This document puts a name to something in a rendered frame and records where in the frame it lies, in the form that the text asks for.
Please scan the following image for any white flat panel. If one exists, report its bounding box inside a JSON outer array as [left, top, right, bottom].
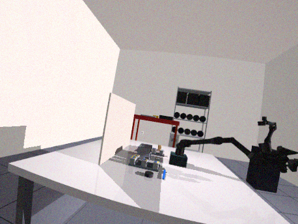
[[98, 92, 136, 165]]

